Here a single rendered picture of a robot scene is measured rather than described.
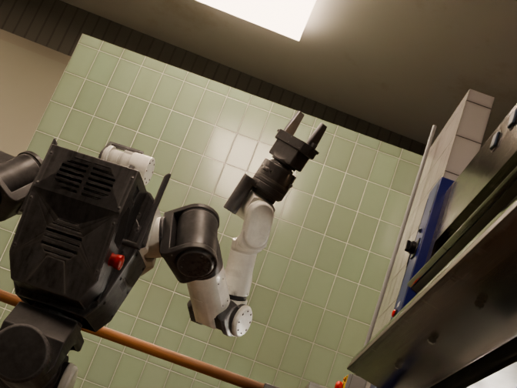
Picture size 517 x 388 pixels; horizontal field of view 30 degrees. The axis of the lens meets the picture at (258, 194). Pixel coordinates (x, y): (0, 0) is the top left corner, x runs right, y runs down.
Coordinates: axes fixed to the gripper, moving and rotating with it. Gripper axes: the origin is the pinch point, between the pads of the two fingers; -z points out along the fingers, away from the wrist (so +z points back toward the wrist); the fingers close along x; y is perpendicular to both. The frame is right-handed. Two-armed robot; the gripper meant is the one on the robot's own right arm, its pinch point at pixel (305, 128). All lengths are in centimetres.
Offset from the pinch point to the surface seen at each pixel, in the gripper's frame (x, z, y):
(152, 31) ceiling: 310, -30, 184
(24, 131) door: 308, 59, 144
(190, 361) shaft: 12, 66, 25
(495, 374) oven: -55, 25, 39
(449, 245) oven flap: -16, 3, 57
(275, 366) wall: 72, 72, 142
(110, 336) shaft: 28, 72, 11
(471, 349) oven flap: -51, 23, 31
